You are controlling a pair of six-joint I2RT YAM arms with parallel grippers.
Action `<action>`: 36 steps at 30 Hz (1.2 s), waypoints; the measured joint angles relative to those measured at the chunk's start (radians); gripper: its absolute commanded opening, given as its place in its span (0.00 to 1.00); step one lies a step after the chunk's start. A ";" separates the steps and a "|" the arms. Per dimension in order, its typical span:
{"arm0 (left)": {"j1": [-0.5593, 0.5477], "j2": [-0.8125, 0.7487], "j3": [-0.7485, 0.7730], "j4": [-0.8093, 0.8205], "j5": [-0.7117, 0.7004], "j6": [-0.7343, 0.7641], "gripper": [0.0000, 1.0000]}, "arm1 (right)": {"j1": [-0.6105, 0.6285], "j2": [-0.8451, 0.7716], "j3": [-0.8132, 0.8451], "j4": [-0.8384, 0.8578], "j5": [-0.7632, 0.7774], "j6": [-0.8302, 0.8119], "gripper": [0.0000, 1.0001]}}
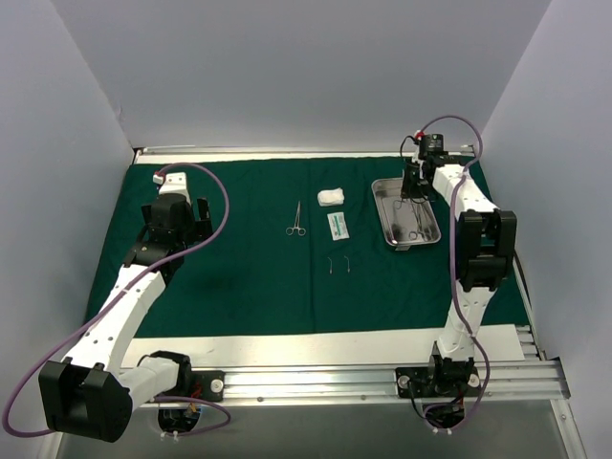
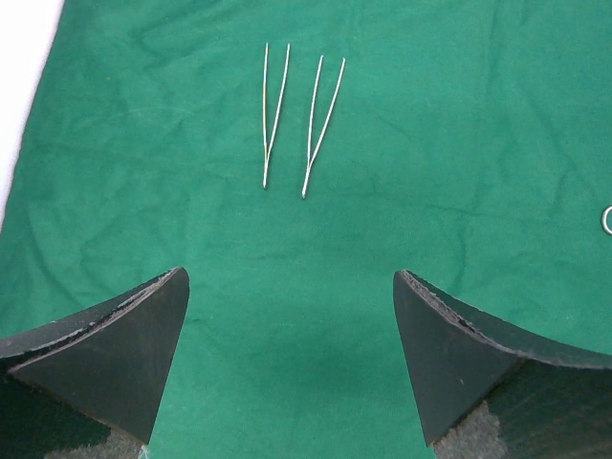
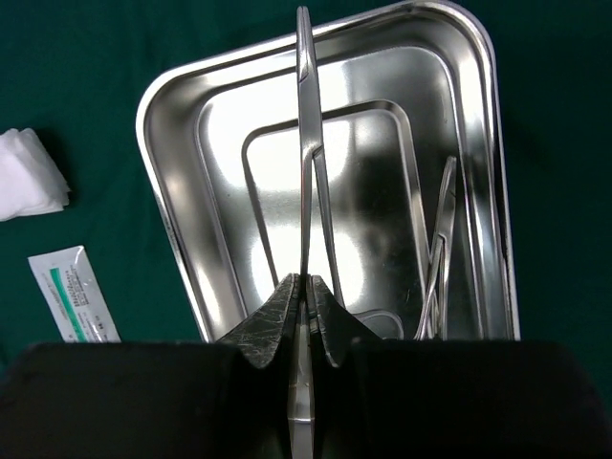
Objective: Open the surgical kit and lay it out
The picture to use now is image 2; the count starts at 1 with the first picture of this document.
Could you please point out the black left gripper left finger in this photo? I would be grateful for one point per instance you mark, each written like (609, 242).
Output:
(90, 385)

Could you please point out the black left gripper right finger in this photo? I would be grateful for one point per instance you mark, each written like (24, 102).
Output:
(485, 388)

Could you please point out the steel surgical scissors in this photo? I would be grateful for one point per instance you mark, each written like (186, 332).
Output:
(605, 220)

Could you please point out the thin steel tweezers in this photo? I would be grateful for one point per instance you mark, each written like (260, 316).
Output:
(268, 140)
(314, 147)

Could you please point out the dark green surgical cloth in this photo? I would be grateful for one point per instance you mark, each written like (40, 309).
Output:
(470, 144)

